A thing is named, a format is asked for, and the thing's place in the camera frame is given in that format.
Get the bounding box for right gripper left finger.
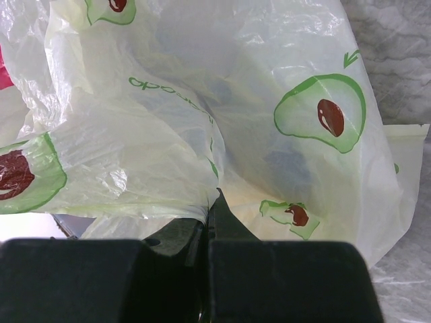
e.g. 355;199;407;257
1;219;204;322

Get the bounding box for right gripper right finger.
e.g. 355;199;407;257
208;196;384;322

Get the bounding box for green avocado print plastic bag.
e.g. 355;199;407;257
1;1;428;266

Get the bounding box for red plastic crate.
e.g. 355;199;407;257
0;50;14;90

